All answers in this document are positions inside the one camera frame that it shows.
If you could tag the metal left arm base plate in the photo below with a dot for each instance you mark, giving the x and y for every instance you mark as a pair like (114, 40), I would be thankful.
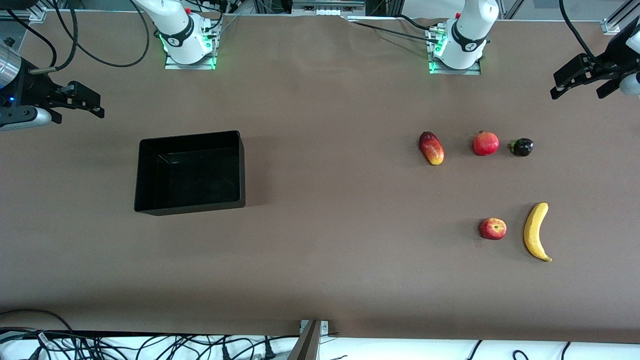
(472, 71)

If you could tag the dark purple mangosteen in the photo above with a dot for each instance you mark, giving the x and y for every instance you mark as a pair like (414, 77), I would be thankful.
(522, 147)

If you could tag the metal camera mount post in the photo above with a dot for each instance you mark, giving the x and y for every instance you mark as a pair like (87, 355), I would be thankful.
(307, 345)

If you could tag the black plastic box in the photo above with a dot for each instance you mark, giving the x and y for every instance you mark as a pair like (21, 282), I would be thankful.
(195, 175)

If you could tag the red apple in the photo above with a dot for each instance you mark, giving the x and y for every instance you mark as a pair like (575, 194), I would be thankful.
(492, 229)

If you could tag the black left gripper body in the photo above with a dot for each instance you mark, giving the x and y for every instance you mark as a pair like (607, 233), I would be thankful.
(613, 59)

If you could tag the black power plug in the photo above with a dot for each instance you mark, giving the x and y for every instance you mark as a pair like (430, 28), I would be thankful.
(268, 351)

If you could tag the red pomegranate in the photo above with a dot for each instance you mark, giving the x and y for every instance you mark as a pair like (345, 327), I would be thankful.
(485, 143)

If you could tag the aluminium corner profile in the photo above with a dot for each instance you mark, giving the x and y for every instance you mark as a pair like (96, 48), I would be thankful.
(617, 20)

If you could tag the aluminium frame rail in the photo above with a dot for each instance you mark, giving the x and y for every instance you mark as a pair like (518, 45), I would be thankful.
(22, 15)

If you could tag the red yellow mango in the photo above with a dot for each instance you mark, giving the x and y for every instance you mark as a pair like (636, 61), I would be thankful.
(431, 148)

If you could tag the yellow banana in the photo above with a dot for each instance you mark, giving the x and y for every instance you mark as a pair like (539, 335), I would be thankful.
(532, 235)

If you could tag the silver connector panel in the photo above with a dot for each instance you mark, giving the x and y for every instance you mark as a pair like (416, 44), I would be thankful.
(327, 5)

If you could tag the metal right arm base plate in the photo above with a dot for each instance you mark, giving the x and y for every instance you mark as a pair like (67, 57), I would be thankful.
(172, 65)

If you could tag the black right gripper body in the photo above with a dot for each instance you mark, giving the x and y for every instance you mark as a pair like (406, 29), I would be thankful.
(31, 91)

